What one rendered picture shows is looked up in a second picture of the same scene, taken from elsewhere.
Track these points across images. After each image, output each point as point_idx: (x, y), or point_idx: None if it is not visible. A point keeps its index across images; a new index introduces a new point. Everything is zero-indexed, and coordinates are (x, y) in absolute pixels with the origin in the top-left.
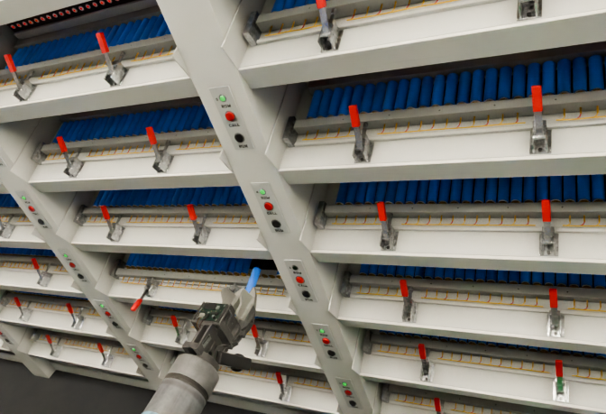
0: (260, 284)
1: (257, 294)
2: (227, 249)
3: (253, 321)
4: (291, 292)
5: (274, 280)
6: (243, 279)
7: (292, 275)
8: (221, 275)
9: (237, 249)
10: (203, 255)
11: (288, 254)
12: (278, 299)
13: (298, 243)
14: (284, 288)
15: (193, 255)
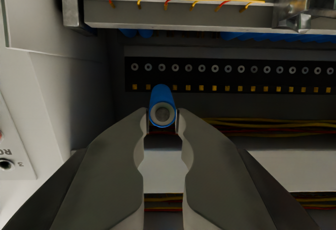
0: (187, 25)
1: None
2: (178, 192)
3: (20, 209)
4: (21, 79)
5: (143, 27)
6: (243, 30)
7: (13, 143)
8: (312, 33)
9: (152, 192)
10: (272, 155)
11: (26, 188)
12: None
13: (1, 208)
14: (111, 8)
15: (301, 153)
